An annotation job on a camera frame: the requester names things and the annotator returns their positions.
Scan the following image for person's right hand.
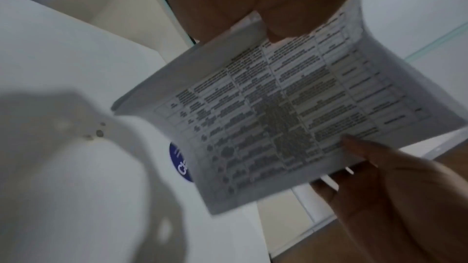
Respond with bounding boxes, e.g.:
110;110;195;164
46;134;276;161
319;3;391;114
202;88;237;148
311;134;468;263

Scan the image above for white printed paper sheets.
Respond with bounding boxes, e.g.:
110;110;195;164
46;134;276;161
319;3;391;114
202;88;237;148
110;0;468;216

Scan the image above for blue round sticker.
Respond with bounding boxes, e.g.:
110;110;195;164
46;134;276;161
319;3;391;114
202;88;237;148
169;141;195;183

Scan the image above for white metal frame strip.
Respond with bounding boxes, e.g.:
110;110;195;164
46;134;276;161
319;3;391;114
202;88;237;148
292;180;339;228

